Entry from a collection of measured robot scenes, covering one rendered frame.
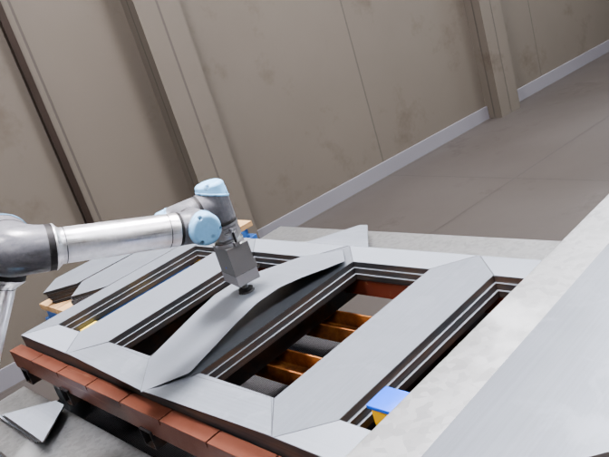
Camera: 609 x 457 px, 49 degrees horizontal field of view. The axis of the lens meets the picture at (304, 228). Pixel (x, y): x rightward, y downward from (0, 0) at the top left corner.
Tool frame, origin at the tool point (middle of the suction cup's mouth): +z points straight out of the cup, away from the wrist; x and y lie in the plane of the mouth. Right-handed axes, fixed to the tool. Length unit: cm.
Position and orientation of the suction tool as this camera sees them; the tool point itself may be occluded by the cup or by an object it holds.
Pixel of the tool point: (247, 295)
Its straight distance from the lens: 176.4
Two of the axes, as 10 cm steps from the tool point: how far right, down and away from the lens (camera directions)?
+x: -8.0, 4.1, -4.5
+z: 2.8, 9.1, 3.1
